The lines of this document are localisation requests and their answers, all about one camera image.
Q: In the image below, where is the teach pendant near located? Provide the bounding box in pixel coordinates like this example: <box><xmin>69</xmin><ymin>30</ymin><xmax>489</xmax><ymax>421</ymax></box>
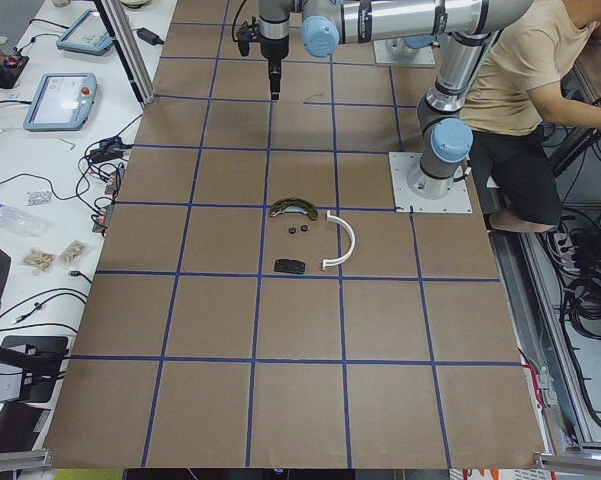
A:
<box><xmin>23</xmin><ymin>73</ymin><xmax>98</xmax><ymax>132</ymax></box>

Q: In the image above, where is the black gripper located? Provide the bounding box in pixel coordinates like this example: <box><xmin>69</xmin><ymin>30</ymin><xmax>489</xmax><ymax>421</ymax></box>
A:
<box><xmin>260</xmin><ymin>36</ymin><xmax>289</xmax><ymax>101</ymax></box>

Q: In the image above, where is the white curved plastic piece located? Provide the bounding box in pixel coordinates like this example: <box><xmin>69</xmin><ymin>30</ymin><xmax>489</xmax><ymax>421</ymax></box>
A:
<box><xmin>320</xmin><ymin>210</ymin><xmax>358</xmax><ymax>272</ymax></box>

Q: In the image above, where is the teach pendant far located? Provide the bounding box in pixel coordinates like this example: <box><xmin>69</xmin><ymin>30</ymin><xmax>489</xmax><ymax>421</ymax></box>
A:
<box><xmin>56</xmin><ymin>10</ymin><xmax>112</xmax><ymax>56</ymax></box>

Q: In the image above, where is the seated person beige shirt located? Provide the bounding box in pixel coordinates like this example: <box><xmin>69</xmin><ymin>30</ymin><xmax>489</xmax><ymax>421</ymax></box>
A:
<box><xmin>460</xmin><ymin>1</ymin><xmax>601</xmax><ymax>233</ymax></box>

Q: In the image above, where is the black power adapter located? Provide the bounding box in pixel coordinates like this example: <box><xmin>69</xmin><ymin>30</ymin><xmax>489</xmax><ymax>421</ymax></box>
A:
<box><xmin>136</xmin><ymin>27</ymin><xmax>164</xmax><ymax>46</ymax></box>

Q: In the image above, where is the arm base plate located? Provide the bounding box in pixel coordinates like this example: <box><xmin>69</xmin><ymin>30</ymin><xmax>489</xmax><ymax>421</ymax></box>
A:
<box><xmin>373</xmin><ymin>39</ymin><xmax>436</xmax><ymax>69</ymax></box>
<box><xmin>389</xmin><ymin>152</ymin><xmax>473</xmax><ymax>214</ymax></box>

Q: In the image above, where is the olive brake shoe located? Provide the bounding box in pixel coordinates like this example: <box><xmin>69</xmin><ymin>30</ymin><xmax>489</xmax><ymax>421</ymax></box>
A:
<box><xmin>268</xmin><ymin>197</ymin><xmax>319</xmax><ymax>221</ymax></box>

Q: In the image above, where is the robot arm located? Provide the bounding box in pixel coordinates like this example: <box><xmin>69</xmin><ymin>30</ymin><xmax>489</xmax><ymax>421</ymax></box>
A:
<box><xmin>235</xmin><ymin>0</ymin><xmax>531</xmax><ymax>199</ymax></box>

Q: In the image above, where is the teach pendant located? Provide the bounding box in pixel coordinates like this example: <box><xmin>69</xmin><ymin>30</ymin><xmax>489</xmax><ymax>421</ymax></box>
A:
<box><xmin>23</xmin><ymin>73</ymin><xmax>98</xmax><ymax>132</ymax></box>
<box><xmin>56</xmin><ymin>10</ymin><xmax>112</xmax><ymax>56</ymax></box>

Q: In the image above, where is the black brake pad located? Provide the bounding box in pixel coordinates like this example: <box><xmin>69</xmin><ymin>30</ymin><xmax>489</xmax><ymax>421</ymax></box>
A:
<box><xmin>274</xmin><ymin>258</ymin><xmax>306</xmax><ymax>275</ymax></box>

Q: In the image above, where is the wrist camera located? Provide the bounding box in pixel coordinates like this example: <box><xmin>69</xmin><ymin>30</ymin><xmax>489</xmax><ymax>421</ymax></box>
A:
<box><xmin>236</xmin><ymin>17</ymin><xmax>259</xmax><ymax>57</ymax></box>

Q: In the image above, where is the black monitor stand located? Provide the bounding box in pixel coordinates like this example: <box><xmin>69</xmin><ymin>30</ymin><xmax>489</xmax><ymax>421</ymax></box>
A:
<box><xmin>0</xmin><ymin>335</ymin><xmax>69</xmax><ymax>403</ymax></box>

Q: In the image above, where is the aluminium frame post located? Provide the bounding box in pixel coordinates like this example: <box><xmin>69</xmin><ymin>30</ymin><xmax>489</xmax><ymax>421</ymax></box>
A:
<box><xmin>94</xmin><ymin>0</ymin><xmax>155</xmax><ymax>105</ymax></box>

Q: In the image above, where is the plastic water bottle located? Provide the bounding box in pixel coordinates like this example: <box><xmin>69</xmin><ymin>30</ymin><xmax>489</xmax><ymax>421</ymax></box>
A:
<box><xmin>0</xmin><ymin>203</ymin><xmax>48</xmax><ymax>237</ymax></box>

